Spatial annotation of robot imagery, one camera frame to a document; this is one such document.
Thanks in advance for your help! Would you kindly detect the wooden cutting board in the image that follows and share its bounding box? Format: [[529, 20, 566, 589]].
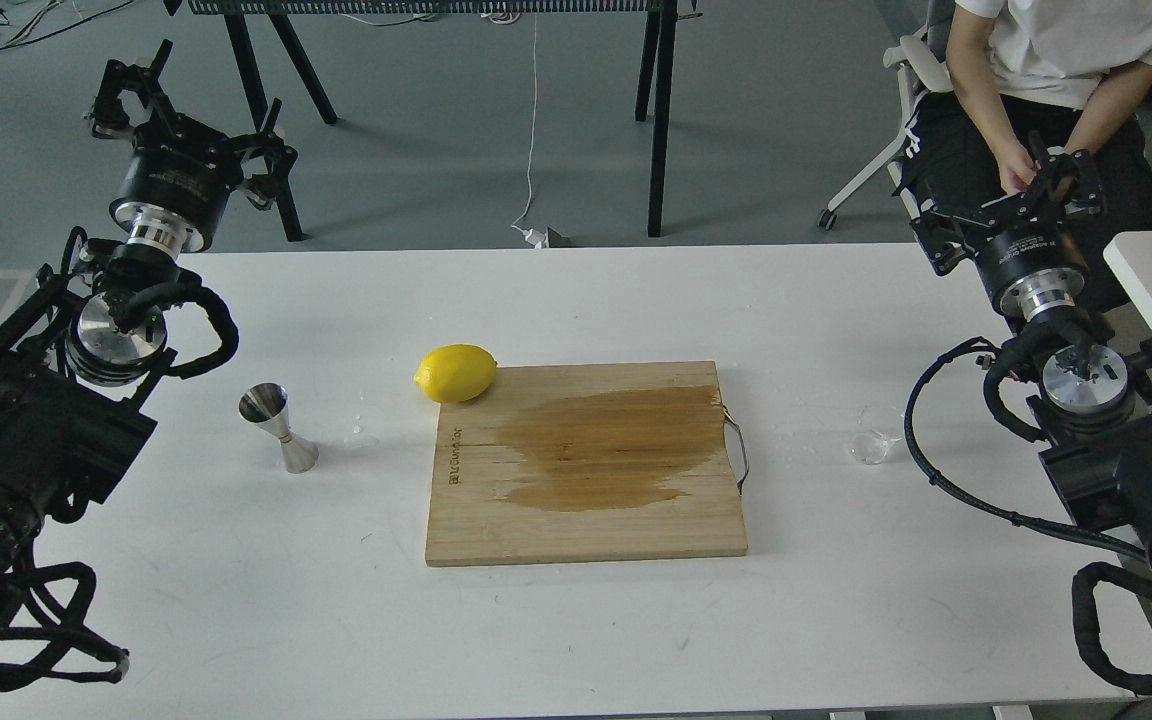
[[424, 361, 748, 568]]

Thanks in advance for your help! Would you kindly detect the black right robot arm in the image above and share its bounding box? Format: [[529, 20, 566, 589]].
[[902, 132, 1152, 696]]

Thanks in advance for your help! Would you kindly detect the white office chair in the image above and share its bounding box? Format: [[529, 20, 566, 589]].
[[816, 0, 957, 232]]

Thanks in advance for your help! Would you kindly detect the steel double jigger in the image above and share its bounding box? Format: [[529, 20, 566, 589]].
[[238, 382, 320, 473]]

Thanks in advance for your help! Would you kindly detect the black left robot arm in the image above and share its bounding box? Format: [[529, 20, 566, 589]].
[[0, 41, 302, 692]]

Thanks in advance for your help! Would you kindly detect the yellow lemon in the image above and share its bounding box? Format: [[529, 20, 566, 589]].
[[414, 344, 498, 404]]

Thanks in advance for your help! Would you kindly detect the black metal frame table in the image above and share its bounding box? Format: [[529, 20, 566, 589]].
[[165, 1, 689, 249]]

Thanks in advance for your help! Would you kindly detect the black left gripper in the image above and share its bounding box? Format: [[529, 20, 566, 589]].
[[86, 39, 300, 253]]

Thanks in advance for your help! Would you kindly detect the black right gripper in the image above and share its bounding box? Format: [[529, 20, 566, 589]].
[[910, 131, 1106, 323]]

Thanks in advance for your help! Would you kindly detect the white hanging cable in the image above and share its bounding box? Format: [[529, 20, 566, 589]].
[[510, 12, 571, 250]]

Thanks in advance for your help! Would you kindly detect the seated person white shirt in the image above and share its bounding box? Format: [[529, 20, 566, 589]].
[[900, 1, 1152, 313]]

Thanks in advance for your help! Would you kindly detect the small clear glass cup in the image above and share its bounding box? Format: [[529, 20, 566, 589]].
[[846, 404, 905, 467]]

